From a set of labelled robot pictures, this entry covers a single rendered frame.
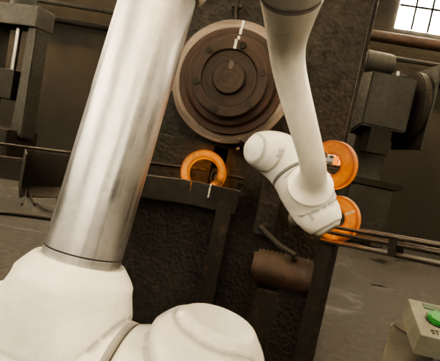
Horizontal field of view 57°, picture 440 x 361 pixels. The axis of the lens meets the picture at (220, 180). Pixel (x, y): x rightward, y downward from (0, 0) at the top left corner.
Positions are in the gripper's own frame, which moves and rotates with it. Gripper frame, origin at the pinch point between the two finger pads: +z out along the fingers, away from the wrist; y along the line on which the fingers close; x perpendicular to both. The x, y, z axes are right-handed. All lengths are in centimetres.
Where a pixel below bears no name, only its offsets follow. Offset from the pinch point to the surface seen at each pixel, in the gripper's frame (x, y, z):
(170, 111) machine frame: 9, -77, -4
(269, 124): 9.1, -32.6, 8.1
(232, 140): 1.0, -43.2, 0.4
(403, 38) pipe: 201, -200, 555
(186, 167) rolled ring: -13, -59, -7
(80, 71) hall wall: 83, -711, 285
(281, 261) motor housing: -37.6, -13.1, 1.8
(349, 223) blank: -19.7, 5.4, 8.1
